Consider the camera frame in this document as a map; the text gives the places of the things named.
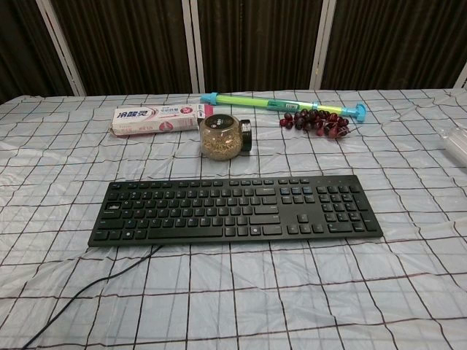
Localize black computer keyboard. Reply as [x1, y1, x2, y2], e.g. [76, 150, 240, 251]
[88, 174, 384, 248]

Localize clear jar with grains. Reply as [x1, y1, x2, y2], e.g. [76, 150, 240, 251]
[198, 114, 244, 161]

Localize black jar lid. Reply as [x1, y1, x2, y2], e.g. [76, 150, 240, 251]
[239, 118, 254, 156]

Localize green blue toy water pump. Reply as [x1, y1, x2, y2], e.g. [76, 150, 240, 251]
[200, 92, 368, 124]

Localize white pink toothpaste box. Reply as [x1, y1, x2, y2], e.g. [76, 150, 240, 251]
[109, 103, 208, 139]

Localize dark red grape bunch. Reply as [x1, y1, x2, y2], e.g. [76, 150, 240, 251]
[278, 109, 353, 140]

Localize blue checked tablecloth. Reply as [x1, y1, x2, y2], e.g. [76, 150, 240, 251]
[0, 86, 467, 350]

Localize dark folding screen with white frames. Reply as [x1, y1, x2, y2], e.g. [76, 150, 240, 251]
[0, 0, 467, 104]

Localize clear plastic object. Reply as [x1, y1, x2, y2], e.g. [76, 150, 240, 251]
[441, 125, 467, 158]

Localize black keyboard cable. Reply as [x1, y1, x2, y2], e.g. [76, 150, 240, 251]
[20, 244, 163, 350]

